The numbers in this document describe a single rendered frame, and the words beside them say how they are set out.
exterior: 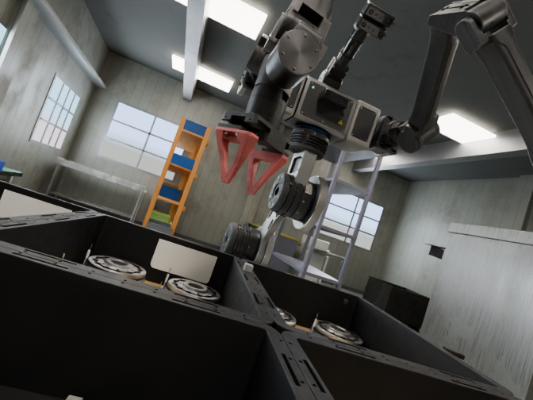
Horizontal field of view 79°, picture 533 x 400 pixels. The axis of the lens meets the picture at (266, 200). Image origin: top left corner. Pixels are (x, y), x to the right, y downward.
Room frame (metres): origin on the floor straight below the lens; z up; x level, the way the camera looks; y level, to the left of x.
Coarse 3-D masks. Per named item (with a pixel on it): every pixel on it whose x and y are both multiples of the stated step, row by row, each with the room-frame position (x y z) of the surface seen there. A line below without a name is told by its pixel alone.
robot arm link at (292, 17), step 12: (300, 0) 0.47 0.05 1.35; (312, 0) 0.48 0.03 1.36; (324, 0) 0.48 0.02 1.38; (288, 12) 0.47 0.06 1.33; (300, 12) 0.49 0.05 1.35; (312, 12) 0.48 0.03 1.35; (324, 12) 0.48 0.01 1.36; (288, 24) 0.46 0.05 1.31; (312, 24) 0.47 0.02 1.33; (324, 24) 0.48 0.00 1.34; (276, 36) 0.47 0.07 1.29; (324, 36) 0.47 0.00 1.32
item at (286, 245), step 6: (276, 234) 6.49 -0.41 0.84; (282, 234) 6.73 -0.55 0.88; (282, 240) 6.54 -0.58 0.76; (288, 240) 6.57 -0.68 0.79; (294, 240) 6.60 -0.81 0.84; (300, 240) 6.61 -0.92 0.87; (276, 246) 6.52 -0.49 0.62; (282, 246) 6.55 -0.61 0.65; (288, 246) 6.58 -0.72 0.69; (294, 246) 6.61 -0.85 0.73; (282, 252) 6.56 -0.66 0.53; (288, 252) 6.59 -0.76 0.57; (276, 258) 6.54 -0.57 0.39; (270, 264) 6.52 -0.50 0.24; (276, 264) 6.55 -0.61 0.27; (282, 264) 6.58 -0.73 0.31; (288, 264) 6.61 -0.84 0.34; (282, 270) 6.59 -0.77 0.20; (288, 270) 6.62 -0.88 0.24
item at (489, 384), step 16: (256, 288) 0.47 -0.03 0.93; (272, 304) 0.40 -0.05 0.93; (368, 304) 0.70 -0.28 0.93; (320, 336) 0.34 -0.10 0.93; (416, 336) 0.54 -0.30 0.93; (368, 352) 0.34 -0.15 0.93; (448, 352) 0.48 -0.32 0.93; (432, 368) 0.37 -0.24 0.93; (464, 368) 0.44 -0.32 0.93; (480, 384) 0.37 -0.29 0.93; (496, 384) 0.39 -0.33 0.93
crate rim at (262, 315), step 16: (0, 224) 0.34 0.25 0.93; (16, 224) 0.37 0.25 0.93; (32, 224) 0.39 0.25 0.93; (48, 224) 0.42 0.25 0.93; (64, 224) 0.47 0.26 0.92; (128, 224) 0.67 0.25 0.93; (0, 240) 0.29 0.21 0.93; (176, 240) 0.68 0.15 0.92; (48, 256) 0.30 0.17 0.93; (96, 272) 0.30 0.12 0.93; (240, 272) 0.55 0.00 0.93; (160, 288) 0.32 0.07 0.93; (208, 304) 0.32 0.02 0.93; (256, 304) 0.38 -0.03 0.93; (256, 320) 0.32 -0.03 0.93; (272, 320) 0.34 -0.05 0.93
